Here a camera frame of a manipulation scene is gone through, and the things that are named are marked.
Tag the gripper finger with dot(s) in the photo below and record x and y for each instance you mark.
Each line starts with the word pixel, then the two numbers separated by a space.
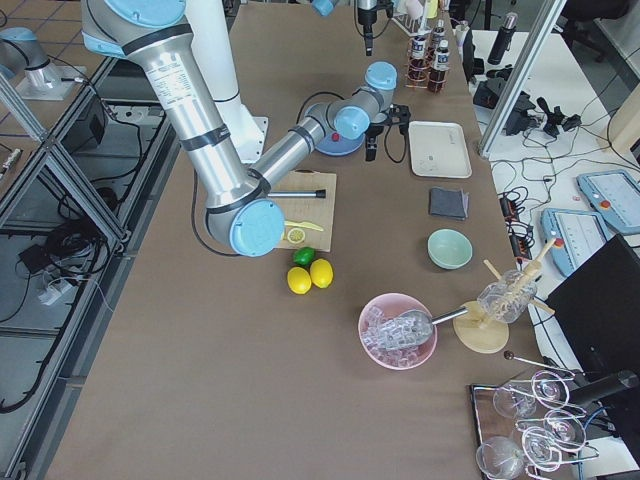
pixel 366 40
pixel 368 150
pixel 370 43
pixel 372 150

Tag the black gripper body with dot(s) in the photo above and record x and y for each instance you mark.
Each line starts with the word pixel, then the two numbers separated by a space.
pixel 366 15
pixel 374 131

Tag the blue plate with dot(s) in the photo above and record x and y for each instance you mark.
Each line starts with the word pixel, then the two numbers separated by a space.
pixel 341 147

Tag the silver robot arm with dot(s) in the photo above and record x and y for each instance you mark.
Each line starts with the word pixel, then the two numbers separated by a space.
pixel 183 48
pixel 326 7

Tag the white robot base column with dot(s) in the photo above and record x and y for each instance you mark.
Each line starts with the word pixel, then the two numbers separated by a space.
pixel 235 100

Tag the cream rabbit tray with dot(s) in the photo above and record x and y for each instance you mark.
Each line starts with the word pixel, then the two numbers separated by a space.
pixel 438 150

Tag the tea bottle white cap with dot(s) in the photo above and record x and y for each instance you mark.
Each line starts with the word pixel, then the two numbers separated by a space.
pixel 439 68

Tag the steel muddler black tip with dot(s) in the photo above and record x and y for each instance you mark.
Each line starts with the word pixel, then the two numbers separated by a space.
pixel 318 194

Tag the bamboo cutting board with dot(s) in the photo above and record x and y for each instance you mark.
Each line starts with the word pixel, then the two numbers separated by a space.
pixel 319 211

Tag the yellow plastic knife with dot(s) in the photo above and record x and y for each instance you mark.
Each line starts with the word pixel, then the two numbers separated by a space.
pixel 304 225

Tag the grey folded cloth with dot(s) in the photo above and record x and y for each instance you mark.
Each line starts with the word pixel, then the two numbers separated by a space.
pixel 448 203

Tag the green lime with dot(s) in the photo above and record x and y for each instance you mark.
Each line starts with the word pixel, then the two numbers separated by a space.
pixel 304 256

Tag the green bowl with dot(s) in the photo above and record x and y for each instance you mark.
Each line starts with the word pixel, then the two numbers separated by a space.
pixel 449 249

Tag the black thermos bottle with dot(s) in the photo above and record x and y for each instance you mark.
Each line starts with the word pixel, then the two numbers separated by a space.
pixel 503 39

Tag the yellow lemon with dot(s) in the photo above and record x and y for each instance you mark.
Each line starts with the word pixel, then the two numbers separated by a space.
pixel 321 273
pixel 299 280

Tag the pink ice bowl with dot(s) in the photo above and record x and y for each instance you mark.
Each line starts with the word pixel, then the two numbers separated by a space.
pixel 378 311

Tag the steel ice scoop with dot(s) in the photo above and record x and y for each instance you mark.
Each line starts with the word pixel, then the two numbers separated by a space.
pixel 412 328

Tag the glass mug on stand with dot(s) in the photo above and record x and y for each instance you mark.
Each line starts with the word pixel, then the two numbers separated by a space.
pixel 506 299

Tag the wooden cup stand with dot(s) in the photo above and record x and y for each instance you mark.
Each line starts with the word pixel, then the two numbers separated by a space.
pixel 482 333

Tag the blue teach pendant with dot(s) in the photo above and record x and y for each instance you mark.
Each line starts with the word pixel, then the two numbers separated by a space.
pixel 581 234
pixel 615 195

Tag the black monitor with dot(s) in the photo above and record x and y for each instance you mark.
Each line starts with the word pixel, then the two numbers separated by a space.
pixel 597 308

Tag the wine glass rack tray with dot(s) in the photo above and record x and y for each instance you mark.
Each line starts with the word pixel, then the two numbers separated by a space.
pixel 528 426

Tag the copper wire bottle rack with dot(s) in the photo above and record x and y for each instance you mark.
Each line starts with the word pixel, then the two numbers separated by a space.
pixel 430 58

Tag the aluminium frame post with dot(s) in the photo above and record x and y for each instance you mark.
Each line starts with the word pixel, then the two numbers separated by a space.
pixel 546 19

